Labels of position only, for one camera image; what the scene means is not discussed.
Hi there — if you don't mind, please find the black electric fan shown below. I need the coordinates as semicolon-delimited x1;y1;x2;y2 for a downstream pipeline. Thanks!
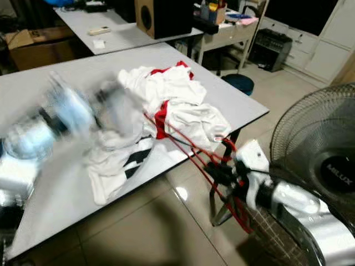
269;83;355;208

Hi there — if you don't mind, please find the red clothes hanger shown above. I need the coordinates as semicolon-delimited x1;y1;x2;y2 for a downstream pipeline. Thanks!
144;111;253;233

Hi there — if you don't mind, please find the wooden loudspeaker black front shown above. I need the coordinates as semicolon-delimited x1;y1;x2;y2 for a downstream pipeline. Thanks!
135;0;195;39

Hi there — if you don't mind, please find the grey table black frame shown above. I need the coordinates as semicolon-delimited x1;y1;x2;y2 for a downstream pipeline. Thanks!
0;42;270;261

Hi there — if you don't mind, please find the black television screen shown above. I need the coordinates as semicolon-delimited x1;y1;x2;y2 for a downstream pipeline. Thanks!
263;0;339;37

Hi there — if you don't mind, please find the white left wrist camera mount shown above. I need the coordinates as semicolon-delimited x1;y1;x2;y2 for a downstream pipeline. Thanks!
47;75;96;132

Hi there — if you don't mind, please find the black amplifier box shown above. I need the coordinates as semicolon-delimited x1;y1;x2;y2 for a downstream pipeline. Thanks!
248;28;293;73

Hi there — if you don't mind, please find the white desk with drawers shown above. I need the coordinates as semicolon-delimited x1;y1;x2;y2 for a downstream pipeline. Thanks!
194;11;261;67

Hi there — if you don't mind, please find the pen cup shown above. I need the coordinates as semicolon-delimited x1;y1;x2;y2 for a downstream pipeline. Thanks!
200;0;227;23

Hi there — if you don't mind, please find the brown cardboard box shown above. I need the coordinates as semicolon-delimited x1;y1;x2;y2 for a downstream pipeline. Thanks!
4;28;75;70

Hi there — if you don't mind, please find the white tv cabinet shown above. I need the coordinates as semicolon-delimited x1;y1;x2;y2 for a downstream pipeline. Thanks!
255;0;355;84

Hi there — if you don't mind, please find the white red-trimmed t-shirt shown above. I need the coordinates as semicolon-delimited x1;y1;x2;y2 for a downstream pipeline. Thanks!
87;60;234;206

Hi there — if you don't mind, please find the white remote control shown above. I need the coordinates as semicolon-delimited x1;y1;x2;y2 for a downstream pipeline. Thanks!
88;26;113;36

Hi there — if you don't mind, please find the dark blue round stool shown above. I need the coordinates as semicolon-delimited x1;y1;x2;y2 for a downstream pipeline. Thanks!
222;74;254;96

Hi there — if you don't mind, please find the grey desk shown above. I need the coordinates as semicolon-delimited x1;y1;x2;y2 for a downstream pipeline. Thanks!
55;4;203;55

